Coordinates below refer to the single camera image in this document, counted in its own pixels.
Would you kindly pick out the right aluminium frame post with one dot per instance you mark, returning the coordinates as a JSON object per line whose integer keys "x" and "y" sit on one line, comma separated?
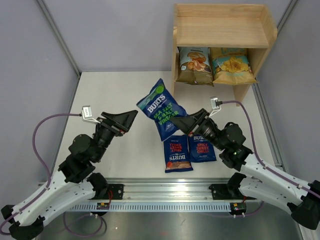
{"x": 271, "y": 90}

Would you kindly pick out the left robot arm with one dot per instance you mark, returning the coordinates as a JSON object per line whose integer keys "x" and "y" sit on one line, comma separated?
{"x": 74, "y": 181}

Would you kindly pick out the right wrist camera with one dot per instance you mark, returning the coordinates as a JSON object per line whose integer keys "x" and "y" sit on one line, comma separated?
{"x": 215, "y": 105}

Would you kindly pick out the blue spicy sweet chilli bag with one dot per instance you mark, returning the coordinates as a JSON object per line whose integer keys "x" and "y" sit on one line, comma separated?
{"x": 200, "y": 150}

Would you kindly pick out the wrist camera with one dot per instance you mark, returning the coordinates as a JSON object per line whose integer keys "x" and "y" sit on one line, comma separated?
{"x": 87, "y": 115}
{"x": 215, "y": 105}

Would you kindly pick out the blue upside-down Burts chilli bag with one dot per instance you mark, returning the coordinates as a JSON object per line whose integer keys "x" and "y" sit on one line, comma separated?
{"x": 176, "y": 154}

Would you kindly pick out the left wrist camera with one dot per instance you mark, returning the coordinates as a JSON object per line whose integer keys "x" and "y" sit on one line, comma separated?
{"x": 87, "y": 115}

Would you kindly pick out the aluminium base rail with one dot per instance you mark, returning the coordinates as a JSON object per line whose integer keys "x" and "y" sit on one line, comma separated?
{"x": 158, "y": 195}

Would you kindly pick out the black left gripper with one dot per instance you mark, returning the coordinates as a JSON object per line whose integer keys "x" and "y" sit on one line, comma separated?
{"x": 118, "y": 124}

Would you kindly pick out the blue sea salt vinegar bag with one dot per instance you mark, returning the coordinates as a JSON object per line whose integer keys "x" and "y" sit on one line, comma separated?
{"x": 160, "y": 106}

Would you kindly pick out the aluminium corner frame post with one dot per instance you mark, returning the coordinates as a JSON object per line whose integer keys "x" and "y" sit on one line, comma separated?
{"x": 58, "y": 36}

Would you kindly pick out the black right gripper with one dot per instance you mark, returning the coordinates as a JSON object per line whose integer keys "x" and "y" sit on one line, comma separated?
{"x": 191, "y": 125}

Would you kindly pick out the large kettle cooked chips bag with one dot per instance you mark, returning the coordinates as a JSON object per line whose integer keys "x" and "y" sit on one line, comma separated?
{"x": 231, "y": 66}

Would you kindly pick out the wooden two-tier shelf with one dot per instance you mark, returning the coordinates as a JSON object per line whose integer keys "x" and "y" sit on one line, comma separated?
{"x": 249, "y": 26}

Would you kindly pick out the olive light-blue chips bag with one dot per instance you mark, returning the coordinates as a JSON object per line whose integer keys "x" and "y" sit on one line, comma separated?
{"x": 194, "y": 66}

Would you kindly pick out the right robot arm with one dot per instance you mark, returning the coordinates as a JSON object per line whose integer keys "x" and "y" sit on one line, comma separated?
{"x": 256, "y": 178}

